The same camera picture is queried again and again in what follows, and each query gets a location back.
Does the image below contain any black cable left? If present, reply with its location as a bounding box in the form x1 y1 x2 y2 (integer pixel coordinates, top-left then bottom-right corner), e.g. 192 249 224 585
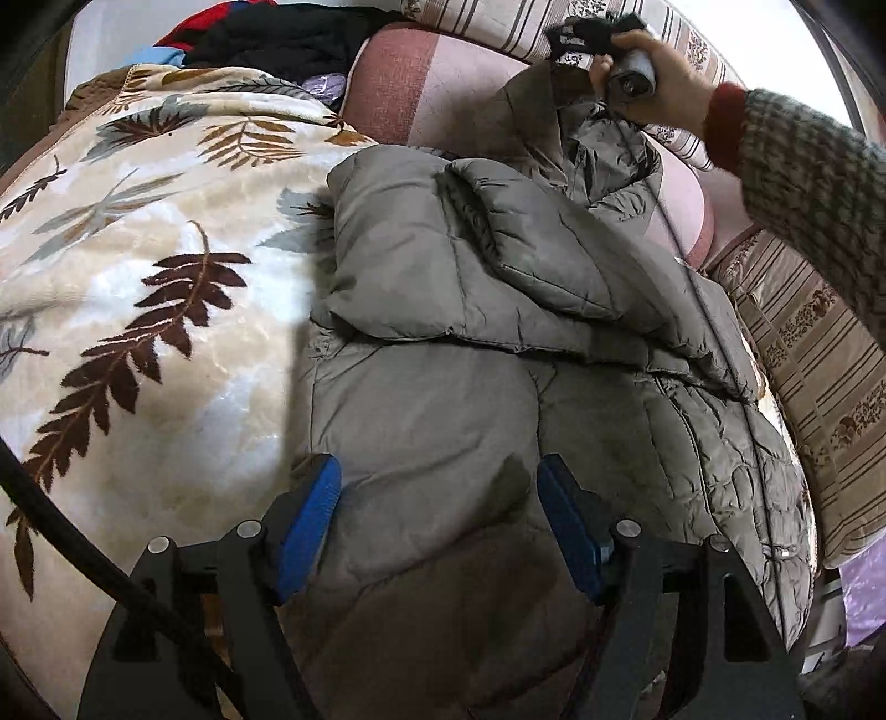
0 435 245 720

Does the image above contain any grey puffer hooded jacket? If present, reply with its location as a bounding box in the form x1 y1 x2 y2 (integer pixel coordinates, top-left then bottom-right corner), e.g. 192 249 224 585
276 56 818 720

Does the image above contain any black clothing pile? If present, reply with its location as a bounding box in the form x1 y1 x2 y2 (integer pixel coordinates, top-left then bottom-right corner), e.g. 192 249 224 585
183 4 404 84

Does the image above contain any light blue garment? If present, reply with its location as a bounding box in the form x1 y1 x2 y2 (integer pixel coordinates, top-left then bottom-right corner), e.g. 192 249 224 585
126 47 185 68

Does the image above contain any right hand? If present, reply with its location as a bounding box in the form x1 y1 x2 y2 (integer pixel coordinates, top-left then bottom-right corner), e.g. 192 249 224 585
589 30 715 140

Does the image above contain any leaf pattern fleece blanket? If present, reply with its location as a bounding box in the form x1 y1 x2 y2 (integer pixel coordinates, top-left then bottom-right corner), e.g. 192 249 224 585
0 63 379 720

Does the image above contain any pink rolled bolster blanket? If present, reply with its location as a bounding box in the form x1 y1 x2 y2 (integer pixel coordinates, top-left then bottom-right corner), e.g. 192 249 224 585
342 24 715 267

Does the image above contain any purple patterned cloth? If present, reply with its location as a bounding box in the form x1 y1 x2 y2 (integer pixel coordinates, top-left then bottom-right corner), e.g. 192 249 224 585
300 72 347 111

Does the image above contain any striped floral cushion right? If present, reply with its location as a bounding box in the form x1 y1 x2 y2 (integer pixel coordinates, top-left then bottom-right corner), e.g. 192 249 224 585
707 228 884 568

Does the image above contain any striped floral pillow top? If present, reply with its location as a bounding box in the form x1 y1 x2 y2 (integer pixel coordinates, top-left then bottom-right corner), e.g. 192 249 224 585
401 2 739 155

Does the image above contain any red garment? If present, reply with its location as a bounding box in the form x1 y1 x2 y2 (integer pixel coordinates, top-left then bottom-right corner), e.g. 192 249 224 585
154 0 276 53

